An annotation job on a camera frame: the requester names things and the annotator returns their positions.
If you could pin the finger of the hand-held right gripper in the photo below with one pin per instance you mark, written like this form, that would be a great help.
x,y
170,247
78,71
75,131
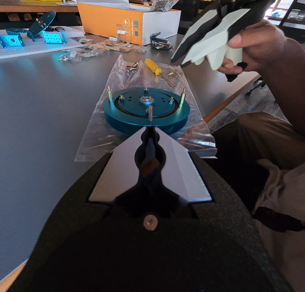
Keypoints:
x,y
219,32
205,22

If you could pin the person's white shirt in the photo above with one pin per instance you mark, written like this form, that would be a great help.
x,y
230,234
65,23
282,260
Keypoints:
x,y
286,189

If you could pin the person's tan trousers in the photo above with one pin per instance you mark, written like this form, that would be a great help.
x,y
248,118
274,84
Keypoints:
x,y
250,134

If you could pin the person's right forearm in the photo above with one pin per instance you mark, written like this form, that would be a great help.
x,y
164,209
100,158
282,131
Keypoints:
x,y
293,87

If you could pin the metal cross wrench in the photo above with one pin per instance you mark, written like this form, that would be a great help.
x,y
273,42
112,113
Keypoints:
x,y
132,66

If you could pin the blue round turntable base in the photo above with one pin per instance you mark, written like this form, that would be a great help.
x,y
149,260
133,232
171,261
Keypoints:
x,y
133,120

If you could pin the teal round plate with servo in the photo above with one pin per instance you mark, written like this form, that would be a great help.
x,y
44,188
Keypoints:
x,y
46,21

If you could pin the grey desk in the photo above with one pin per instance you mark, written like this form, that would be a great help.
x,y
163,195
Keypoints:
x,y
47,130

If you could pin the light blue perforated U bracket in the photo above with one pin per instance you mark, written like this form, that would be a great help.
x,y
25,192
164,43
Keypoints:
x,y
54,38

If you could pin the pile of small hardware bags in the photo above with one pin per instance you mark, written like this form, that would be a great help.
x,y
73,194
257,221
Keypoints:
x,y
100,47

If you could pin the person's right hand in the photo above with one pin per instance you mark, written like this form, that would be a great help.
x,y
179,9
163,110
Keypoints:
x,y
264,49

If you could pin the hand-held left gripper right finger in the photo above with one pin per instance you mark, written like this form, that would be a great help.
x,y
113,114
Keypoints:
x,y
185,175

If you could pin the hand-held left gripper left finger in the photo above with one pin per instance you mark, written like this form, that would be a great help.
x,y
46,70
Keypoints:
x,y
116,175

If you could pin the dark blue metal bracket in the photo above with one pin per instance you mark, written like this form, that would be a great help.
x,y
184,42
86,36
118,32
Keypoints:
x,y
17,31

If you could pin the light blue servo bracket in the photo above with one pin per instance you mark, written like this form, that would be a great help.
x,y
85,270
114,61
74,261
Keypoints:
x,y
10,40

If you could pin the orange and white cardboard box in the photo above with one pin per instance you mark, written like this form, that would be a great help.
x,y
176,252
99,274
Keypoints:
x,y
107,20

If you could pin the clear plastic sheet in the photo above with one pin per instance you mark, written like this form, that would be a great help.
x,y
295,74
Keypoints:
x,y
100,139

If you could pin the white foam sheet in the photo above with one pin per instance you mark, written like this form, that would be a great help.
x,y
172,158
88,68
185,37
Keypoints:
x,y
35,50

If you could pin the dark foil bag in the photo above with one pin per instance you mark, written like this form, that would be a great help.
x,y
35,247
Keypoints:
x,y
162,43

